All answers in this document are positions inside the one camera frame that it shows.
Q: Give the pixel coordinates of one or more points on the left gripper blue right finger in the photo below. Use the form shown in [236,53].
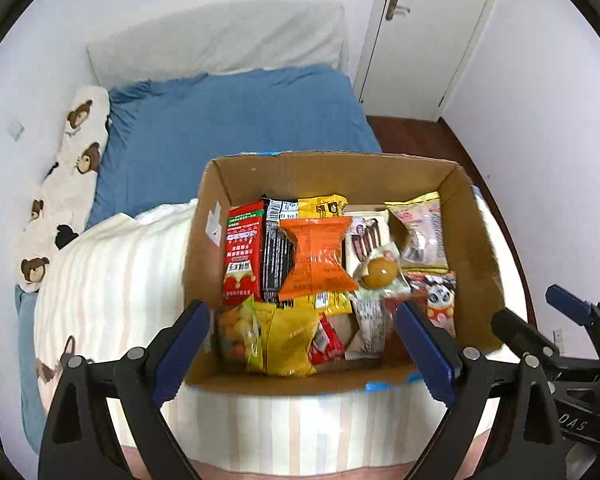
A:
[525,441]

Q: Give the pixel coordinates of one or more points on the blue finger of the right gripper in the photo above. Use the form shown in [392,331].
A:
[583,313]
[521,337]

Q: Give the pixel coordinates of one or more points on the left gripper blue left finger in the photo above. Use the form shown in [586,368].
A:
[79,440]

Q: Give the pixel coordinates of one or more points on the orange panda snack bag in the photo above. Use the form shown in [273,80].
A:
[440,290]

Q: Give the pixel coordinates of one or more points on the silver white snack bag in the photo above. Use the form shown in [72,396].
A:
[369,342]

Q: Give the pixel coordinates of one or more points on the pale yellow egg cake bag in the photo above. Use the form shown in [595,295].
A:
[422,218]

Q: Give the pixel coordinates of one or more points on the orange jelly cup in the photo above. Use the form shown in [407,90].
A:
[380,275]

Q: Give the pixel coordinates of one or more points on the red triangular snack packet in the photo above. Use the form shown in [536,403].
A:
[326,346]

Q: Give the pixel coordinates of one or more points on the white Franzzi cookie pack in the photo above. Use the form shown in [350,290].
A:
[368,230]

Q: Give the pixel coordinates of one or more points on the colourful candy balls bag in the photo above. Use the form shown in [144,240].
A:
[240,340]

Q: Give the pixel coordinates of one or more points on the small orange snack packet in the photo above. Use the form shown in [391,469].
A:
[303,233]

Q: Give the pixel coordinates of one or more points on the yellow foil snack bag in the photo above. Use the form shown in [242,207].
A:
[286,336]

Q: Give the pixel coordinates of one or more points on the black striped snack bar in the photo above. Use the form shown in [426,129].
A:
[277,249]

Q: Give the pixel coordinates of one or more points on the red rectangular snack pack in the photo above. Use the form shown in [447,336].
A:
[243,254]

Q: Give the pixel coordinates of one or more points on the cardboard milk box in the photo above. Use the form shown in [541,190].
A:
[367,181]

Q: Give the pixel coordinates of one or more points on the striped pink blanket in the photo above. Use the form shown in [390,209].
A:
[116,286]

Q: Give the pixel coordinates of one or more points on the bear print pillow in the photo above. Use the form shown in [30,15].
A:
[62,203]

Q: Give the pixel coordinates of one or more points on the white door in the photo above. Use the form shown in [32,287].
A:
[410,64]

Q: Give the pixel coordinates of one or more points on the grey padded headboard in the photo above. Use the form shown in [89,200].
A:
[224,37]

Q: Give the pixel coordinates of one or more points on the white wall socket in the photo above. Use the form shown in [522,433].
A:
[15,130]

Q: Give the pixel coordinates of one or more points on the dark door handle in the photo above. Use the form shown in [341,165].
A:
[395,9]

